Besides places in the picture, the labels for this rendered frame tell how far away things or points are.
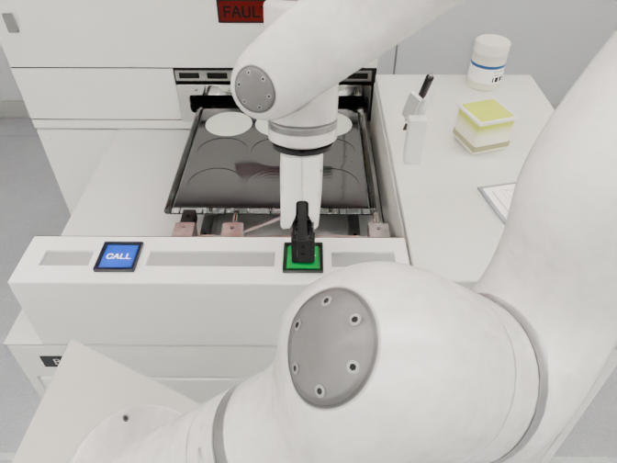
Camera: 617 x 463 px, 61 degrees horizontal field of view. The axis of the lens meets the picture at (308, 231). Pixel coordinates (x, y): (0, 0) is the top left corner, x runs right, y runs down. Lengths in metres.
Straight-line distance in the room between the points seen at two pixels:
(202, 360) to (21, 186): 2.05
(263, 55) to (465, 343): 0.33
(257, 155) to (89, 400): 0.60
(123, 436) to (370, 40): 0.47
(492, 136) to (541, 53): 2.09
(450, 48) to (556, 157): 2.56
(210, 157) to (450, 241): 0.51
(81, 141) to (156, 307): 0.73
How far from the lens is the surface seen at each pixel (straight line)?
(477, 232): 0.81
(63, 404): 0.61
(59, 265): 0.81
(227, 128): 1.15
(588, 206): 0.33
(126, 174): 1.20
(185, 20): 1.20
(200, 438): 0.46
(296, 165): 0.61
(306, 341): 0.29
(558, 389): 0.39
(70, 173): 1.49
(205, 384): 0.92
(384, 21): 0.51
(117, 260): 0.78
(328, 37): 0.49
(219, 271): 0.73
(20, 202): 2.69
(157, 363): 0.89
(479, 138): 0.95
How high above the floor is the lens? 1.48
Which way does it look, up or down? 42 degrees down
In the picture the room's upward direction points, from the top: straight up
